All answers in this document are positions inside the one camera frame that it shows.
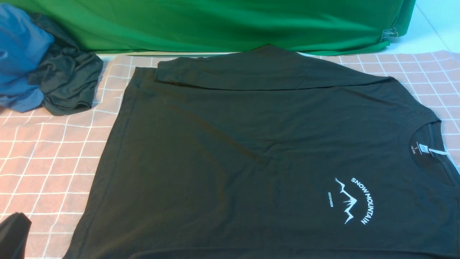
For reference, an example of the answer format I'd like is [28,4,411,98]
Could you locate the metal binder clip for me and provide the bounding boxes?
[381,27,399,41]

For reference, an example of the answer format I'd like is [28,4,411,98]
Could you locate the dark gray crumpled garment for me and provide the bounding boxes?
[27,13,104,116]

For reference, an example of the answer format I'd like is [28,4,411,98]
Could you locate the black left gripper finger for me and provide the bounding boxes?
[0,213,31,259]

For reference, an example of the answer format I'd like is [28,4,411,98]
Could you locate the dark gray long-sleeve shirt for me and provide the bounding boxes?
[64,45,459,259]

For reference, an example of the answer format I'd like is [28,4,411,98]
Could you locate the blue crumpled garment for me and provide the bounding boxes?
[0,3,54,113]

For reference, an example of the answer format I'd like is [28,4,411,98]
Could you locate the pink checkered tablecloth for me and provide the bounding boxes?
[0,51,460,259]

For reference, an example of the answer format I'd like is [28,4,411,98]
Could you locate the green backdrop cloth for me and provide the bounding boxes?
[5,0,415,56]

